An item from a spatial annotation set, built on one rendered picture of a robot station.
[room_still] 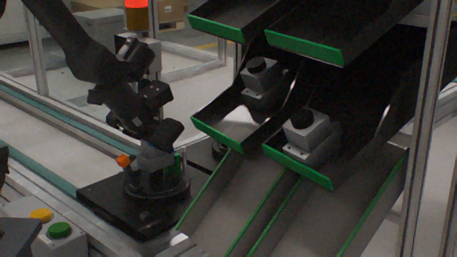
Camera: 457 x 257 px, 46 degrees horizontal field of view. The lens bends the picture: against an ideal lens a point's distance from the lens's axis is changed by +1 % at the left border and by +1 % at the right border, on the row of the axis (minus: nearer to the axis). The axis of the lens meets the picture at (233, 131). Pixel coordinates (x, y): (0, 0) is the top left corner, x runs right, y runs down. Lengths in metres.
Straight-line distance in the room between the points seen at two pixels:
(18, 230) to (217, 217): 0.31
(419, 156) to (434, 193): 0.68
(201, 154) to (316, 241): 0.53
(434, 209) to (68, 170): 0.88
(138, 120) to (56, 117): 0.66
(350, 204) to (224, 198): 0.23
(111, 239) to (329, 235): 0.41
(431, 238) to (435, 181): 0.28
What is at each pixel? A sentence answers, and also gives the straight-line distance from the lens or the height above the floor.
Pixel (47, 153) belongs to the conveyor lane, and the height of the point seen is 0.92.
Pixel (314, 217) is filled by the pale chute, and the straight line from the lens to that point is 0.83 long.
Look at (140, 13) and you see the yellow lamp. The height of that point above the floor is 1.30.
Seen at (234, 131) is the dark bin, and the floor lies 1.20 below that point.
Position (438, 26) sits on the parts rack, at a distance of 0.69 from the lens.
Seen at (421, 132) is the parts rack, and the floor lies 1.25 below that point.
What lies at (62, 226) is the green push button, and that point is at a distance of 1.04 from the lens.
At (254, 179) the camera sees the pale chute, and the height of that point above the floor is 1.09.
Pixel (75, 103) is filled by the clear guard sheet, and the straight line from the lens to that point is 1.63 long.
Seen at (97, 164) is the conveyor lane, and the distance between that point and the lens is 1.38.
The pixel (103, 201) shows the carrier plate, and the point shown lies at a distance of 1.10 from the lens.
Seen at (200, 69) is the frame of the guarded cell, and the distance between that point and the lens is 2.26.
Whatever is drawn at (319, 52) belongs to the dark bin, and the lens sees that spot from 0.63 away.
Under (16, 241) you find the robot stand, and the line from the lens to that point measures 0.86.
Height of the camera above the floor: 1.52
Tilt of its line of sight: 23 degrees down
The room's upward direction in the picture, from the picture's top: straight up
